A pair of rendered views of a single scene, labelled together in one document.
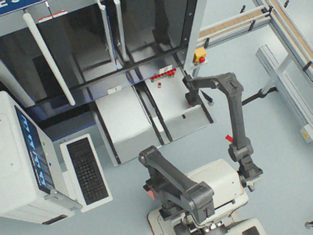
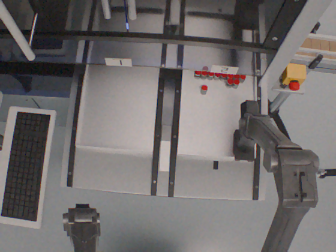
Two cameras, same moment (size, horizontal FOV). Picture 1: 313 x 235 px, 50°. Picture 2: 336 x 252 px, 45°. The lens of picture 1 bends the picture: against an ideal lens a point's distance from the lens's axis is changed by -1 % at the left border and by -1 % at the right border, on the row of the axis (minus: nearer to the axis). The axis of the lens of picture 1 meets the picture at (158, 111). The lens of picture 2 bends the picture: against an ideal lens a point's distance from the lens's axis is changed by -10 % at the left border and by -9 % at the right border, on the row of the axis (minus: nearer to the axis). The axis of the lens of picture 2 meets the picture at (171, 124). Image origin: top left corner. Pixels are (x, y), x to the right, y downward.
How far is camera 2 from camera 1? 0.69 m
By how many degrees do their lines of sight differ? 10
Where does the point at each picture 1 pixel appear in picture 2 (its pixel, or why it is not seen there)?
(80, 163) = (20, 150)
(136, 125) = (128, 138)
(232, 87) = (297, 189)
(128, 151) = (93, 174)
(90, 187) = (16, 194)
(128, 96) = (141, 82)
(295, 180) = not seen: outside the picture
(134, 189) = (108, 214)
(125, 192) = not seen: hidden behind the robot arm
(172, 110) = (203, 145)
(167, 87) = (216, 100)
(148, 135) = (137, 166)
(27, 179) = not seen: outside the picture
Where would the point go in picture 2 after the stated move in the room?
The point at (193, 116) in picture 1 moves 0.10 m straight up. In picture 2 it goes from (231, 172) to (236, 167)
